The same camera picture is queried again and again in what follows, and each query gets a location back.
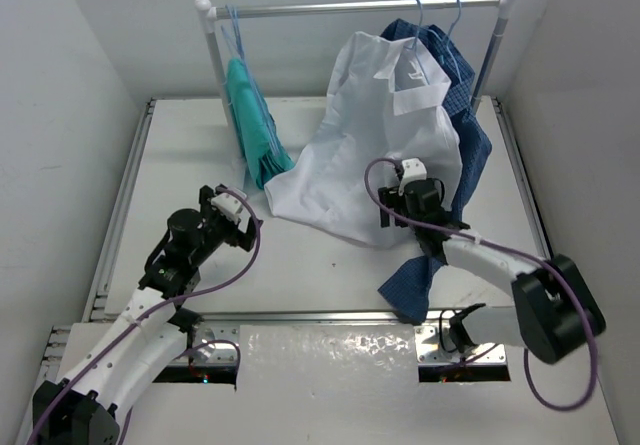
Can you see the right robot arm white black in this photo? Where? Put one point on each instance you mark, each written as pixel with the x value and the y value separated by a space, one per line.
pixel 553 312

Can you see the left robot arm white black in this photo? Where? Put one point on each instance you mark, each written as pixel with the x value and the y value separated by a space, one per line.
pixel 92 403

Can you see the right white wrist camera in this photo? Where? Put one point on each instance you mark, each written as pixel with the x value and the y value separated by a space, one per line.
pixel 411 170

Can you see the white and silver clothes rack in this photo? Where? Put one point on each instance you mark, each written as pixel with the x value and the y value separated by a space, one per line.
pixel 210 15

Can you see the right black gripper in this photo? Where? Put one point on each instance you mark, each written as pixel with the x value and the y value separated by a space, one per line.
pixel 391 197

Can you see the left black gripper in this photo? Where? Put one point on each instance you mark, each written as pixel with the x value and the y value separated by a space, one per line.
pixel 232 232

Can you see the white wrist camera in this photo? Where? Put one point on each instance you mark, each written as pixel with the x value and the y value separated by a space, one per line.
pixel 231 206
pixel 411 170

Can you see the white shirt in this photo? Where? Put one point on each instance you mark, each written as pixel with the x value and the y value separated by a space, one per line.
pixel 378 105

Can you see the light blue hanger with teal garment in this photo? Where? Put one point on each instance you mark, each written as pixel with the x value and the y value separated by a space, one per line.
pixel 240 45

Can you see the light blue wire hanger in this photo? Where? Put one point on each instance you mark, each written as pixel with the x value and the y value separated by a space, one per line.
pixel 413 45

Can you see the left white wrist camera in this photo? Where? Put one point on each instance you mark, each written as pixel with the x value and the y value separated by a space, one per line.
pixel 231 206

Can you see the light blue hanger under blue shirt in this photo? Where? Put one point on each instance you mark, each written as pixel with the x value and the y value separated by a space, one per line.
pixel 446 44

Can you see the crinkled white plastic sheet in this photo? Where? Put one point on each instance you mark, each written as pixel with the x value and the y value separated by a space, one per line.
pixel 359 357

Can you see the teal green garment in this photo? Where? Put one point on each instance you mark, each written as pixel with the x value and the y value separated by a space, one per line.
pixel 261 174

